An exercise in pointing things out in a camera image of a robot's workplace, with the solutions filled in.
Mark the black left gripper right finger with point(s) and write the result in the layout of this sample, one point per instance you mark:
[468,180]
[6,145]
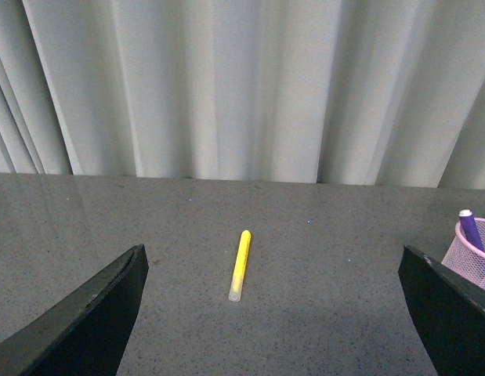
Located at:
[447,311]

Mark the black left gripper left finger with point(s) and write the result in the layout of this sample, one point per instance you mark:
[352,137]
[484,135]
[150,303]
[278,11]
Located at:
[86,333]

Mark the pink mesh pen cup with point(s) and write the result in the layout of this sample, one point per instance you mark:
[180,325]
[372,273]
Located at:
[464,259]

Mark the yellow highlighter pen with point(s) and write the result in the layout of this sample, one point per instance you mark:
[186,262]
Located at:
[240,267]

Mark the purple marker pen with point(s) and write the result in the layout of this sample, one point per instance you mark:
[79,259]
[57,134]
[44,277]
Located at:
[470,230]

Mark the white pleated curtain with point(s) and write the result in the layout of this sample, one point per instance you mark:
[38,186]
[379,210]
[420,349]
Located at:
[353,92]

